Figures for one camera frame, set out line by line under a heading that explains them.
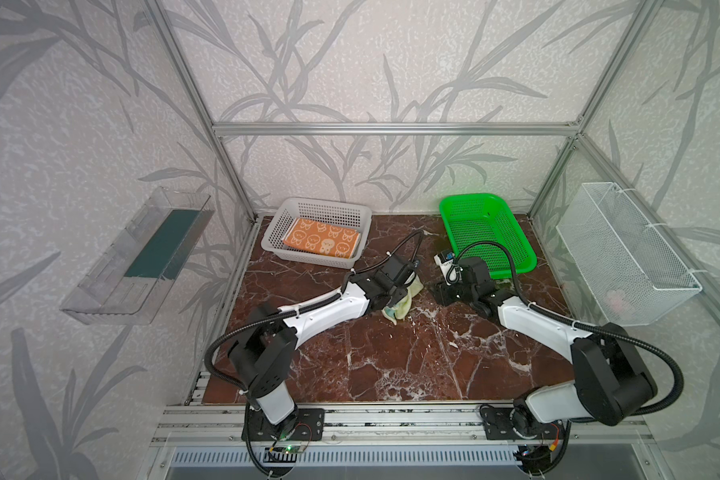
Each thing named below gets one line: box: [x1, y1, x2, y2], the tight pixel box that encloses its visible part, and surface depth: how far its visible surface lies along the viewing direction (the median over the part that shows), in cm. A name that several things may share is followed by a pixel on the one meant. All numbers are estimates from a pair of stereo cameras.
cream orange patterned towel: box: [282, 218, 361, 259], surface depth 110 cm
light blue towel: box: [381, 274, 424, 326], surface depth 93 cm
